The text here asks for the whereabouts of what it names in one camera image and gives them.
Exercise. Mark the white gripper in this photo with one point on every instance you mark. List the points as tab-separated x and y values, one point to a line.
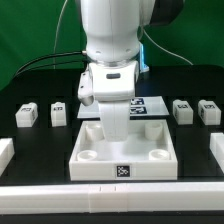
113	89

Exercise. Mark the white square tabletop part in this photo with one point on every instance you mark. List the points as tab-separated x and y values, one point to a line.
147	154

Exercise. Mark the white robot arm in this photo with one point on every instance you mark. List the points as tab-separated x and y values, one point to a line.
113	53

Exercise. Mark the white marker sheet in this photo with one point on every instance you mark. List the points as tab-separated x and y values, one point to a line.
140	106

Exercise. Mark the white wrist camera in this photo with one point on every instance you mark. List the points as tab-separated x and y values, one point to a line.
85	89

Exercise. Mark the white front obstacle wall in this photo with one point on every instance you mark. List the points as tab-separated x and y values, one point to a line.
125	197

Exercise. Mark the white left obstacle wall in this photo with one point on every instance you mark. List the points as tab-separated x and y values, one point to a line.
6	153

